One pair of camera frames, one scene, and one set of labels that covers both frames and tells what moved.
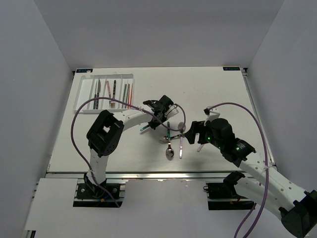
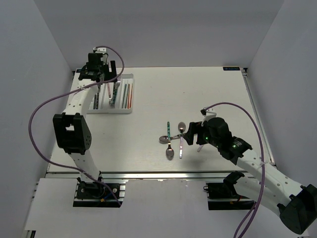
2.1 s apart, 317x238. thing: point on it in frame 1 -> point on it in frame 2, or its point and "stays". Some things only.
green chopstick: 124,95 stays
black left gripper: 152,125 -> 113,74
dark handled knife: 98,93 stays
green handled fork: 141,129 -> 115,91
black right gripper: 197,127 stays
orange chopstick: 131,93 stays
